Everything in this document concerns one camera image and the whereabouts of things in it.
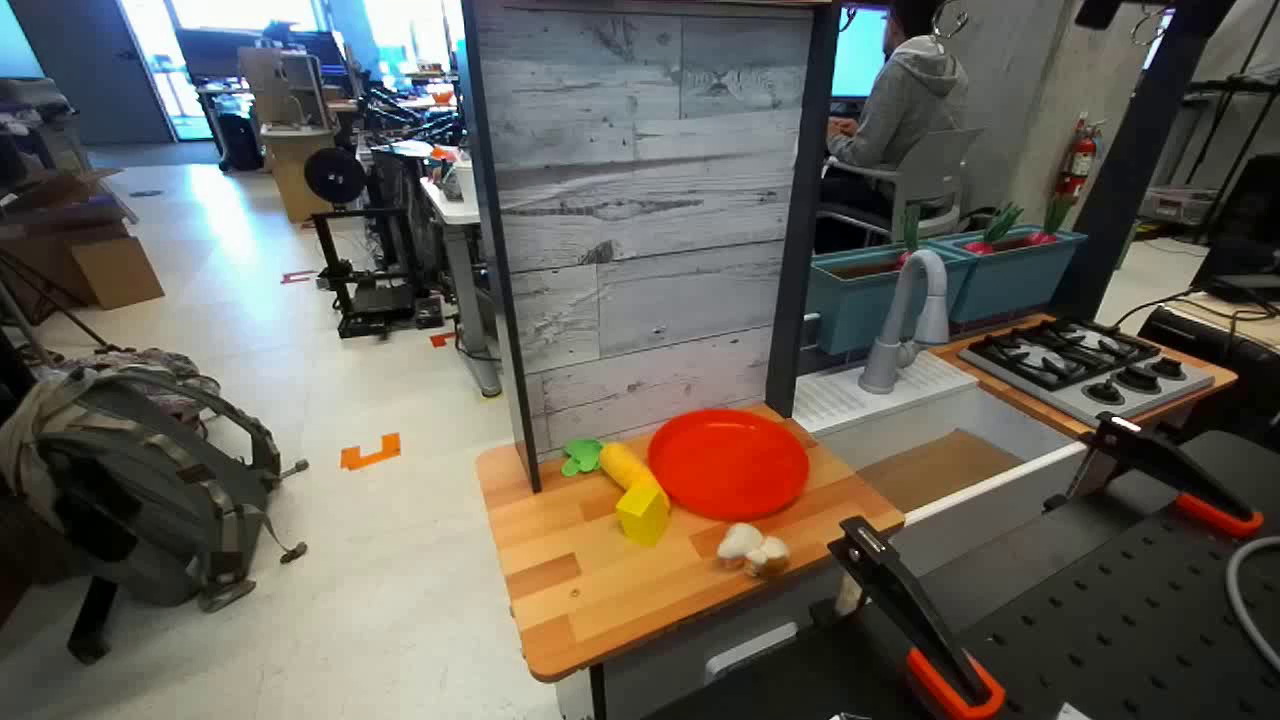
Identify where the yellow plush toy green top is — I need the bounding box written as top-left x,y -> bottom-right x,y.
557,435 -> 675,547

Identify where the white plush toy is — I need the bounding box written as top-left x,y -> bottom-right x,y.
712,521 -> 794,579

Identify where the white toy sink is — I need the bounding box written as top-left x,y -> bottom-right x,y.
793,350 -> 1092,575

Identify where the wooden kitchen counter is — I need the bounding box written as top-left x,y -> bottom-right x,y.
473,403 -> 907,687

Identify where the grey toy faucet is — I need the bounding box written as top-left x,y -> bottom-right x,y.
855,242 -> 952,398

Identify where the grey counter cabinet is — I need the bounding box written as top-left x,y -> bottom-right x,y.
557,564 -> 855,720

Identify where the wooden stove counter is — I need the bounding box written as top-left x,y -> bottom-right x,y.
930,309 -> 1239,442

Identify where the grey toy stove top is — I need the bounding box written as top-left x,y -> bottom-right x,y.
959,314 -> 1216,428

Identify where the red plastic bowl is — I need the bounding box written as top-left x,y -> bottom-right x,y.
645,403 -> 811,523

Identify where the grey wood backsplash panel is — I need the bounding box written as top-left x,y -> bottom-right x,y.
476,0 -> 817,457

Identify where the grey workshop table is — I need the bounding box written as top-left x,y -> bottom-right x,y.
415,157 -> 508,398

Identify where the black machine on stand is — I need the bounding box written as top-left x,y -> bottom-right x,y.
298,137 -> 453,344

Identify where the person in grey hoodie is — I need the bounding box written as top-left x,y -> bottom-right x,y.
827,0 -> 977,225

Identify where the computer monitor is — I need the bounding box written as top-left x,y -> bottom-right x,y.
833,4 -> 895,105

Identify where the beige cabinet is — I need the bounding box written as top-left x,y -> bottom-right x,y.
235,43 -> 337,225

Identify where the red fire extinguisher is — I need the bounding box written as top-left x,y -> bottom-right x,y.
1051,116 -> 1105,234

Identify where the grey backpack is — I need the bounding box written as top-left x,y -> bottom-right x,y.
0,340 -> 312,664

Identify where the cardboard box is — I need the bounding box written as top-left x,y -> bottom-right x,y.
63,233 -> 168,312

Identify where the black diagonal beam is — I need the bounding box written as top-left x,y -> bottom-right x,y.
1051,0 -> 1236,322

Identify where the black perforated table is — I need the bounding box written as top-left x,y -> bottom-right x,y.
636,422 -> 1280,720

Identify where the black office chair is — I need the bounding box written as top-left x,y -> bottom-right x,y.
1193,153 -> 1280,302

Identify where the metal shelf rack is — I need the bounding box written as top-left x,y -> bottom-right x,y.
1142,0 -> 1280,233

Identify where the black frame post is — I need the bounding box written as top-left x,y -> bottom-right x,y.
455,0 -> 544,497
765,0 -> 843,420

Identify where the black clamp orange handle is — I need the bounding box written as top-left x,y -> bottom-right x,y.
824,517 -> 1010,720
1065,411 -> 1273,542

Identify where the white cable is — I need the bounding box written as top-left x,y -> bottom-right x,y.
1221,530 -> 1280,670

